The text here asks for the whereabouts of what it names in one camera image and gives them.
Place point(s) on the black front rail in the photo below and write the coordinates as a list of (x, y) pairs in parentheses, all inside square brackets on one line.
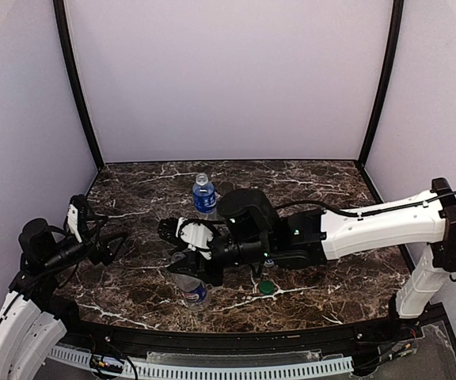
[(348, 339)]

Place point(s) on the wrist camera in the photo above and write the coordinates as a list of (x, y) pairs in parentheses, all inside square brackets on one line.
[(78, 215), (189, 233)]

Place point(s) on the green bottle cap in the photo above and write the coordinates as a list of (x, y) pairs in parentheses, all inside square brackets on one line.
[(267, 287)]

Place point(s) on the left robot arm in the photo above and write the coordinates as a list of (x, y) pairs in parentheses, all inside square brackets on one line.
[(33, 318)]

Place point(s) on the blue bottle cap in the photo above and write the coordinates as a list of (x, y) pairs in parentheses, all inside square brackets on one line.
[(269, 263)]

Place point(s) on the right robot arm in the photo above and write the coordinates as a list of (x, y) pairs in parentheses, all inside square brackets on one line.
[(320, 234)]

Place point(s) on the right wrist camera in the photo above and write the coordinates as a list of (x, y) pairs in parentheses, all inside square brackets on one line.
[(189, 233)]

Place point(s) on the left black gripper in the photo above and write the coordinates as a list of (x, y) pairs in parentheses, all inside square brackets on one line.
[(100, 246)]

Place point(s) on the left black frame post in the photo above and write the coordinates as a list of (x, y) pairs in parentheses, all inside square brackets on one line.
[(75, 82)]

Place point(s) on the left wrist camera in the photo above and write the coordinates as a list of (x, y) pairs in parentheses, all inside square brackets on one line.
[(78, 215)]

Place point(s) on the blue label water bottle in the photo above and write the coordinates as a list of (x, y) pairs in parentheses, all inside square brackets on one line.
[(204, 197)]

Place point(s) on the right black frame post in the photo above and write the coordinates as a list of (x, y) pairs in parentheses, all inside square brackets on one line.
[(384, 80)]

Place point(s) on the white slotted cable duct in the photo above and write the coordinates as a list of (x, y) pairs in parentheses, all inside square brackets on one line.
[(164, 366)]

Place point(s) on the black frame post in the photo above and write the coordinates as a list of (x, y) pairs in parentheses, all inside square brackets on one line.
[(75, 82), (384, 80)]

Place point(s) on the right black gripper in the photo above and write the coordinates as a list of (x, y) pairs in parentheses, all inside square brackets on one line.
[(191, 252)]

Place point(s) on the Pepsi label bottle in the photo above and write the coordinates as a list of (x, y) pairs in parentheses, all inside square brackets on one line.
[(194, 292)]

